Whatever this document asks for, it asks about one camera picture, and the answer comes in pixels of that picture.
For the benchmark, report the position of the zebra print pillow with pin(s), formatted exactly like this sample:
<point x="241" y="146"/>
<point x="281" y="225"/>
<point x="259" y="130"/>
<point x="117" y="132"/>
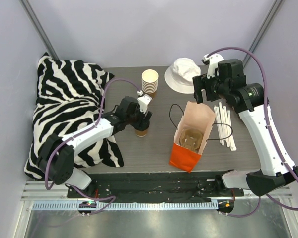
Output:
<point x="68" y="98"/>

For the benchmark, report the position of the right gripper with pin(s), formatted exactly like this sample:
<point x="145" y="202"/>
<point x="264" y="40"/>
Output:
<point x="202" y="86"/>

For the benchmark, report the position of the aluminium rail frame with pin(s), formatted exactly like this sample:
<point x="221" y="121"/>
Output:
<point x="56" y="199"/>

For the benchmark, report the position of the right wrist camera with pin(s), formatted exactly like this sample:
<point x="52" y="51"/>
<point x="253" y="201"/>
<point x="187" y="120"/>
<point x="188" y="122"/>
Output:
<point x="212" y="62"/>

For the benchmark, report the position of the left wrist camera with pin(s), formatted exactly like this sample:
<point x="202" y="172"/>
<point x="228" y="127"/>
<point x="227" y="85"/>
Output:
<point x="143" y="102"/>

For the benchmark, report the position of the white wrapped straws bundle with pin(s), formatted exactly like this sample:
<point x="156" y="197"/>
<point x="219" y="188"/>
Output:
<point x="224" y="126"/>

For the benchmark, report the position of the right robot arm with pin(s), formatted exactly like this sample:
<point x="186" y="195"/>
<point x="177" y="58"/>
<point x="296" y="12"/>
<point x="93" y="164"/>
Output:
<point x="225" y="79"/>

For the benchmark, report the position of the orange paper gift bag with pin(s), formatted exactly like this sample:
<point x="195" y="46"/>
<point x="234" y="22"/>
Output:
<point x="197" y="116"/>

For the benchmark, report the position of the white bucket hat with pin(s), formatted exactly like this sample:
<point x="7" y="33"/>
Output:
<point x="179" y="76"/>

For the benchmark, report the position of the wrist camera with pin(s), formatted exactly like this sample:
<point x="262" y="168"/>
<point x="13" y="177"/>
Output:
<point x="212" y="62"/>
<point x="143" y="102"/>

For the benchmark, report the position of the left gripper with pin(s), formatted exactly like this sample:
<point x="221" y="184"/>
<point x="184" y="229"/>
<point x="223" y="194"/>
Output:
<point x="143" y="121"/>

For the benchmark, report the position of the brown paper coffee cup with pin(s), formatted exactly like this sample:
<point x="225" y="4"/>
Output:
<point x="141" y="133"/>

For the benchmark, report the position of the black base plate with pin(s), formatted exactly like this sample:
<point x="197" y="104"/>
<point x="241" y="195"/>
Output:
<point x="168" y="187"/>

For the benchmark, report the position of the stack of paper cups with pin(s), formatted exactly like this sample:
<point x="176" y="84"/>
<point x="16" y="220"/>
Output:
<point x="149" y="80"/>

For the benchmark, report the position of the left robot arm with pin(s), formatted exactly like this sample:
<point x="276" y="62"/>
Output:
<point x="56" y="158"/>

